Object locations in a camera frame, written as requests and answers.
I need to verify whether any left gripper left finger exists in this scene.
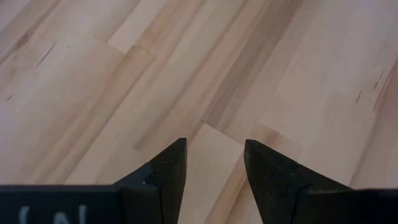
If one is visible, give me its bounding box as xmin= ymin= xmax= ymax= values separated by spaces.
xmin=113 ymin=138 xmax=188 ymax=224

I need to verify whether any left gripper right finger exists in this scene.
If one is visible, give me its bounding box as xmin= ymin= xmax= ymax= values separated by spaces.
xmin=244 ymin=139 xmax=353 ymax=224

